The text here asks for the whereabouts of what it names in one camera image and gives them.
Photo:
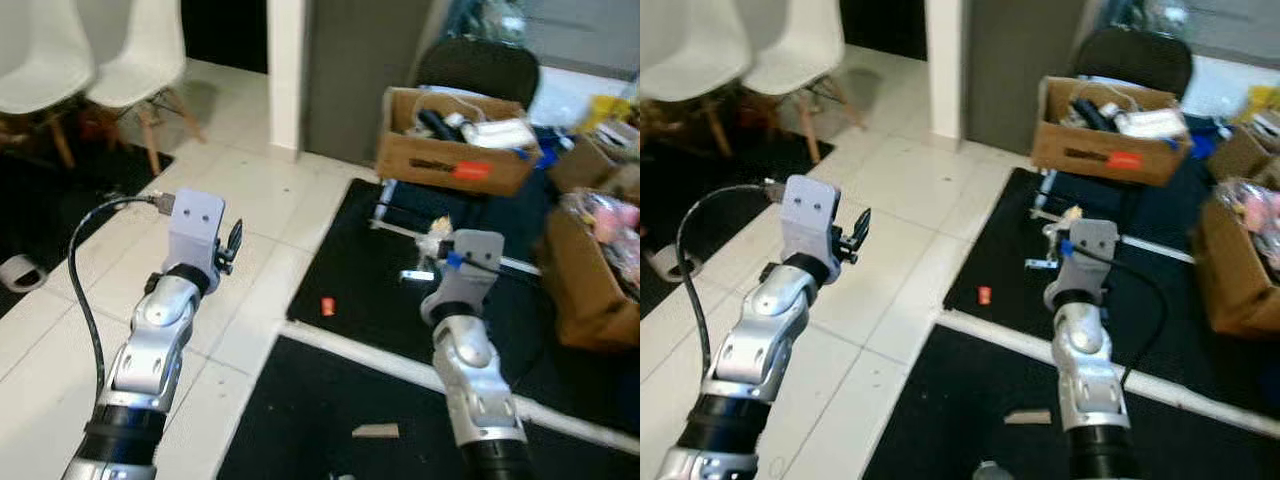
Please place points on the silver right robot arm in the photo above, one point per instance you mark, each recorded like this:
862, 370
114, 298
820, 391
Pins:
1085, 370
470, 370

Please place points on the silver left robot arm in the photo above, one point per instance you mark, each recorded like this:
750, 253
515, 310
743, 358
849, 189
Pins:
150, 340
760, 335

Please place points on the crumpled white paper trash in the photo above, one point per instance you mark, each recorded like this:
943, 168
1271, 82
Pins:
1062, 225
437, 238

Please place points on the black floor mat under boxes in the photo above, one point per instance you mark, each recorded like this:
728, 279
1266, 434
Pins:
1010, 250
370, 300

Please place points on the black rug under chairs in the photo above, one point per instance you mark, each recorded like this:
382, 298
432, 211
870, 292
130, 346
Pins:
50, 210
700, 190

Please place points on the white round tape roll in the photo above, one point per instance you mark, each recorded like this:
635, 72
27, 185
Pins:
672, 265
20, 272

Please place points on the black floor mat with scrap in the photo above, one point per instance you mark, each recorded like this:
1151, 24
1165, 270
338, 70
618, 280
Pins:
330, 400
960, 400

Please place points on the white pillar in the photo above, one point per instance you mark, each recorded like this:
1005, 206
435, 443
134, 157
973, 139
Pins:
288, 70
946, 65

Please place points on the white plastic chair wooden legs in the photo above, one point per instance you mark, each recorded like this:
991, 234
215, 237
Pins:
135, 50
795, 45
690, 45
35, 50

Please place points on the grey door panel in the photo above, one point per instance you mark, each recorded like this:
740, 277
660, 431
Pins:
1020, 60
365, 70

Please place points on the cardboard box with orange label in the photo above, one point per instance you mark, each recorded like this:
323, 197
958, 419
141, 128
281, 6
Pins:
1095, 150
440, 160

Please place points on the brown cardboard scrap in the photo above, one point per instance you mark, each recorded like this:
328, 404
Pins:
376, 431
1028, 417

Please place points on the black device in box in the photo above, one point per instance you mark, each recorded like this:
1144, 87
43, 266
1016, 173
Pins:
435, 124
1090, 114

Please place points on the pink and clear plastic bag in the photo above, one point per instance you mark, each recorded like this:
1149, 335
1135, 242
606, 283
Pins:
610, 225
1255, 210

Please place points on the large brown cardboard box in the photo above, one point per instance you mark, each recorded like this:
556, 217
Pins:
585, 290
1235, 280

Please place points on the small brown cardboard box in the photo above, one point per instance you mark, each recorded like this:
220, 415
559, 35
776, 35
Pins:
1245, 150
590, 160

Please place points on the yellow bag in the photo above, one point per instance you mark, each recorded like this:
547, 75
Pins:
1262, 100
608, 108

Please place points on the white flat pack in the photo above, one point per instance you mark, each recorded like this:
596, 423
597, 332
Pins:
1150, 123
500, 133

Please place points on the black office chair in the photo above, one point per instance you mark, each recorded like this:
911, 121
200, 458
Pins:
480, 65
1135, 55

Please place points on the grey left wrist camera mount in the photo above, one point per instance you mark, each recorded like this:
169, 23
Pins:
810, 215
196, 225

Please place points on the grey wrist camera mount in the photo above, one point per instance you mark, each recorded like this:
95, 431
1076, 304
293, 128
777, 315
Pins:
810, 215
1090, 255
196, 225
475, 262

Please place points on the white metal frame bar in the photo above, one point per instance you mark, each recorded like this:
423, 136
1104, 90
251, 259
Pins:
1150, 247
395, 228

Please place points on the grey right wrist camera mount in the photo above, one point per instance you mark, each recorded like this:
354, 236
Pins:
475, 262
1090, 255

